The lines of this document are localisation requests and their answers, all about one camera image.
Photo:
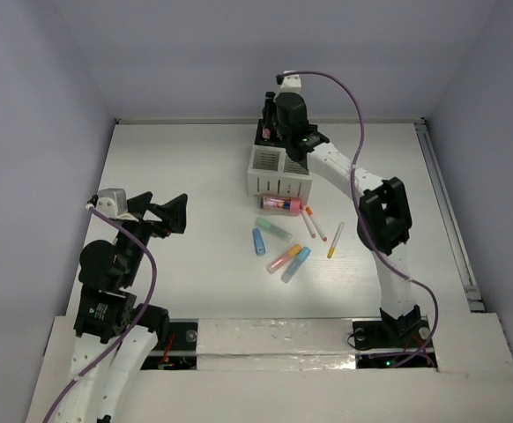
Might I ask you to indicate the orange pink glue stick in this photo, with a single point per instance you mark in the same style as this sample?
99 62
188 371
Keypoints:
284 258

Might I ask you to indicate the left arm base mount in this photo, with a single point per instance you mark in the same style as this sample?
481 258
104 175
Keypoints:
179 351

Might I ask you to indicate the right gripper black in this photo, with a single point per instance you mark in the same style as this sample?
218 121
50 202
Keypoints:
269 108

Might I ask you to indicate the yellow white pen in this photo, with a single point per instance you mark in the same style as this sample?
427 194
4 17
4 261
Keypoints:
335 240

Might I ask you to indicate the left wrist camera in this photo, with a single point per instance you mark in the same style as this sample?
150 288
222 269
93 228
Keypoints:
111 203

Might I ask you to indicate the back wall rail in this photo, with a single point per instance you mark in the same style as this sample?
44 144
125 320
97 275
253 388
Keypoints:
252 120

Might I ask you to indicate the black organizer container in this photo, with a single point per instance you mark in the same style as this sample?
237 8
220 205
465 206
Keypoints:
293 134

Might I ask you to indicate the foil covered front board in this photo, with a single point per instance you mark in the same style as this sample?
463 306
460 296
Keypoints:
274 345

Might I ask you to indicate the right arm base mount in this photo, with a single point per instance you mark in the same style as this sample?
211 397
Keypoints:
378 348

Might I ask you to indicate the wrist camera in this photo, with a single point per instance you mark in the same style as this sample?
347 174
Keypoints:
111 203
288 83

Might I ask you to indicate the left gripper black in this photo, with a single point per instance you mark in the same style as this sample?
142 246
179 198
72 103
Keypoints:
143 221

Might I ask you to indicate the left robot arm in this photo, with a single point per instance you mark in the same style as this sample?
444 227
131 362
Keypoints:
116 325

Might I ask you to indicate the orange tipped white pen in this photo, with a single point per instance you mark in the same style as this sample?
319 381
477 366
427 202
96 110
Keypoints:
316 224

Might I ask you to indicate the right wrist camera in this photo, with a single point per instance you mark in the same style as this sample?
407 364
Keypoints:
288 83

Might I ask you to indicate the white organizer container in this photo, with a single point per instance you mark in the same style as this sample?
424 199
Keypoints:
272 172

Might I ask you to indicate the right aluminium rail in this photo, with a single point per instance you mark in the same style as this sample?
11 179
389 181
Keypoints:
459 252

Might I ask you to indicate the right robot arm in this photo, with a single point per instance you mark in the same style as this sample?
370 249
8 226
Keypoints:
384 216

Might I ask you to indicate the pink capped tube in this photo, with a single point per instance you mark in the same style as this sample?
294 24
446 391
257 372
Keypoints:
286 205

